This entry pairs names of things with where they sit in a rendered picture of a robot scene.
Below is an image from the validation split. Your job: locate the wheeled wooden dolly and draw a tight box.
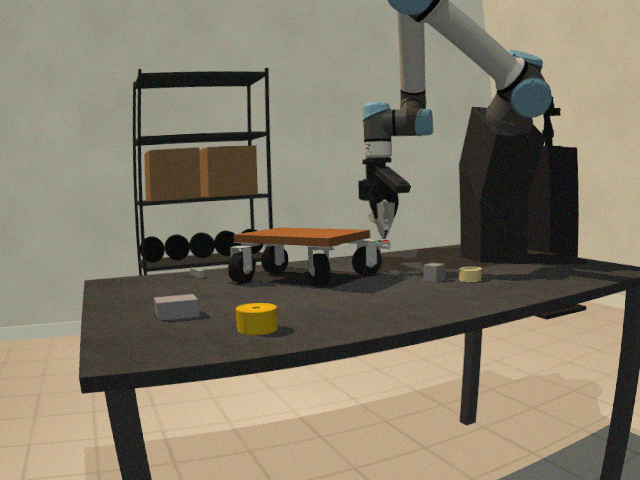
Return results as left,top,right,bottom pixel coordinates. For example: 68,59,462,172
228,228,390,286

